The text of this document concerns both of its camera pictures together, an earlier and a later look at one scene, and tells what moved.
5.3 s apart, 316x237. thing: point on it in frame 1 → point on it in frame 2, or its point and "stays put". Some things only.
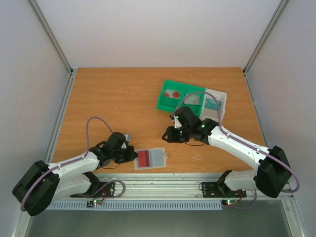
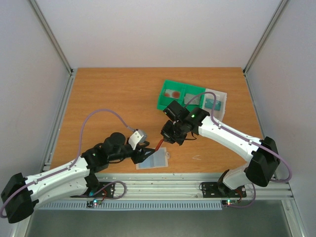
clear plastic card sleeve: x=157 y=158 stays put
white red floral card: x=194 y=99 stays put
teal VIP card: x=212 y=103 stays put
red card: x=143 y=158 → x=159 y=144
